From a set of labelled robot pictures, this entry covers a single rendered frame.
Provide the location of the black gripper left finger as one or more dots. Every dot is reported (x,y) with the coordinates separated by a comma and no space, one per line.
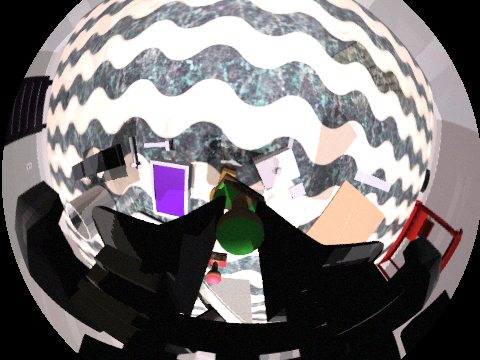
(182,247)

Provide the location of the white card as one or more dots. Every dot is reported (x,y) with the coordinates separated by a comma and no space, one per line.
(293,214)

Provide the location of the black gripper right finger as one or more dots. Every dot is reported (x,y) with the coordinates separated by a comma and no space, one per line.
(291,262)

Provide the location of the red-handled fail stamp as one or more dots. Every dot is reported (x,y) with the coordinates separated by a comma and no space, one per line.
(217,260)

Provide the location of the tan flat board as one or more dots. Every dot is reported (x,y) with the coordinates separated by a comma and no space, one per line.
(348,218)

